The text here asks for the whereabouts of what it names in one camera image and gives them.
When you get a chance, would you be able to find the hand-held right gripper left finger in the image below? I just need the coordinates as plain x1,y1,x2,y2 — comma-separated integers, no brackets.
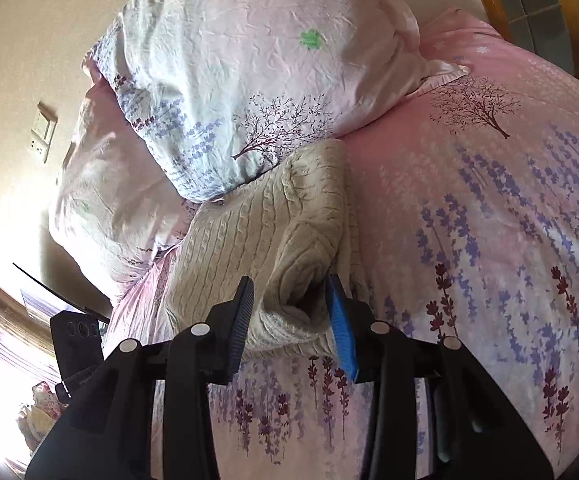
26,276,255,480

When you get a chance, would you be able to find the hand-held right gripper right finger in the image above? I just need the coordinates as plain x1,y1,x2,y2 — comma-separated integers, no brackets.
323,274,554,480

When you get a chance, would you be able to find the beige cable knit sweater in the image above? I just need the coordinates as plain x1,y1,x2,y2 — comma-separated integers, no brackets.
162,139,371,361

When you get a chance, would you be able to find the black flat panel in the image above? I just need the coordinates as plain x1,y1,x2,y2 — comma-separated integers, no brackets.
12,261,112,325

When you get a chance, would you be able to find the floral cloth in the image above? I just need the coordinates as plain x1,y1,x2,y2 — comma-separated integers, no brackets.
16,380,68,457

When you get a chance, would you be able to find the pale pink crinkled pillow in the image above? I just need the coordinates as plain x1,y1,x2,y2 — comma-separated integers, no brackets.
48,55,206,306

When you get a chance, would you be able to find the pink lavender print bed sheet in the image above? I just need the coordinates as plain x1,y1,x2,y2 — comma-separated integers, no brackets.
104,7,579,480

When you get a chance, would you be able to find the pink pillow with tree print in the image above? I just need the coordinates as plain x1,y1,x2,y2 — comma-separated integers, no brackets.
91,0,470,204

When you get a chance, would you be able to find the wooden door with glass panes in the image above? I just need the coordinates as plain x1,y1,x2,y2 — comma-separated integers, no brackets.
461,0,579,77

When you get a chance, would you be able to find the white wall socket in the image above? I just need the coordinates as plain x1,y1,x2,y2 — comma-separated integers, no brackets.
28,129,51,164

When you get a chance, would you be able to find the white wall switch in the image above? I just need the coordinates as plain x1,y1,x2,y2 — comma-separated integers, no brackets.
36,101,59,134

